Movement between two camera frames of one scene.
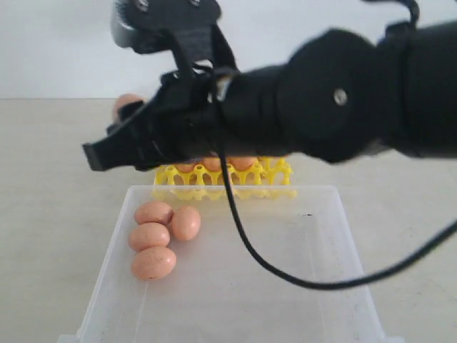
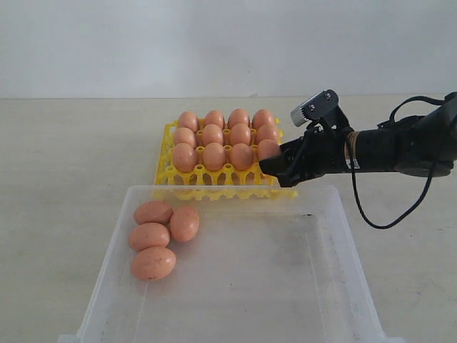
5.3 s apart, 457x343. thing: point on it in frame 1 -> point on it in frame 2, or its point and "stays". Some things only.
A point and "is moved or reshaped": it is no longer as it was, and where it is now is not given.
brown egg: x=153 y=262 stays
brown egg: x=241 y=163 stays
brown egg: x=153 y=211 stays
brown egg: x=123 y=101 is moved or reshaped
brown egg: x=186 y=222 stays
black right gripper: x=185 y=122 -> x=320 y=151
